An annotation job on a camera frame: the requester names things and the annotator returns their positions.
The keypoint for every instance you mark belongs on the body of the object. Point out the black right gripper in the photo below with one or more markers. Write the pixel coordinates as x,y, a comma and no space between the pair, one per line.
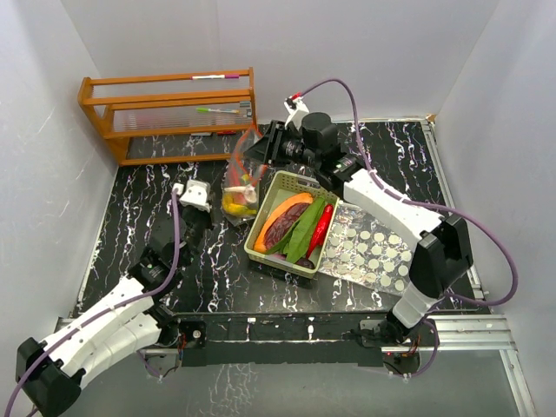
268,149

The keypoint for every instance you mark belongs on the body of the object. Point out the yellow toy banana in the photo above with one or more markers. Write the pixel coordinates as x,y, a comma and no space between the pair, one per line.
238,210

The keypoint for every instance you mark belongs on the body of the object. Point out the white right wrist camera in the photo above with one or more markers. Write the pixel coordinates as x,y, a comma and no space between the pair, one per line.
297,110

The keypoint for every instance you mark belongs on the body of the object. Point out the clear bag of white discs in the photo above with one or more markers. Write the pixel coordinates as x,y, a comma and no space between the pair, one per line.
364,251

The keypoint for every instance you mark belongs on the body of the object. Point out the pale green perforated basket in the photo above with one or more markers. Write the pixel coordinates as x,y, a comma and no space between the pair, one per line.
284,185

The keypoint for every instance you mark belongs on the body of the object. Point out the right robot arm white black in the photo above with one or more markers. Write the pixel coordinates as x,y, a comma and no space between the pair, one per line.
440,245

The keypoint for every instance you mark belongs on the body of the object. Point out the purple toy eggplant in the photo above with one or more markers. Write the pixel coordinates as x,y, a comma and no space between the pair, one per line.
302,262

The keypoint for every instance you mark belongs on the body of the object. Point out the red toy chili pepper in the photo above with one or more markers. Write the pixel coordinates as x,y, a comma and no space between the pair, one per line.
321,229

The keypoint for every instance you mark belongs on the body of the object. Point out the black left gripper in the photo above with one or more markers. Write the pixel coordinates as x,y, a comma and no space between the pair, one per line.
208,215

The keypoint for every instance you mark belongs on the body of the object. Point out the wooden shelf rack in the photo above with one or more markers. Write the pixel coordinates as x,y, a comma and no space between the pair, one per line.
125,109

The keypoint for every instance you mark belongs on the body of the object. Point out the green marker pen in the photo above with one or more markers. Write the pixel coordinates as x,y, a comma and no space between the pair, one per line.
221,111

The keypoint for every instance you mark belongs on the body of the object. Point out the green toy leaf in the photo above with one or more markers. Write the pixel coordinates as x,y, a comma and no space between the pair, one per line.
294,244

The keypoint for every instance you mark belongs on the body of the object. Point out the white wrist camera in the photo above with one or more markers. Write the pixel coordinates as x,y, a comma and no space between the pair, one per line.
297,110
197,194

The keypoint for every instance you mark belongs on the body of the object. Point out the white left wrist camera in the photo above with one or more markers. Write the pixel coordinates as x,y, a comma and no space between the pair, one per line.
197,194

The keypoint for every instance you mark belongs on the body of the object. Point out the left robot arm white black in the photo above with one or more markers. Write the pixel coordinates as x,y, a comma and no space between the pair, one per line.
54,371

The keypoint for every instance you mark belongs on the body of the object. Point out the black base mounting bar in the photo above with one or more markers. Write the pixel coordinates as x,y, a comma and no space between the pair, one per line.
363,339

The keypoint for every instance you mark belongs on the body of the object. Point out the dark red toy sweet potato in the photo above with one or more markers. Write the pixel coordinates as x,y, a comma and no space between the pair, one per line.
282,224

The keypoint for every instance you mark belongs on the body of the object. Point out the pink white marker pen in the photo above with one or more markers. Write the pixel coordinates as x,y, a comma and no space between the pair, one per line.
215,77

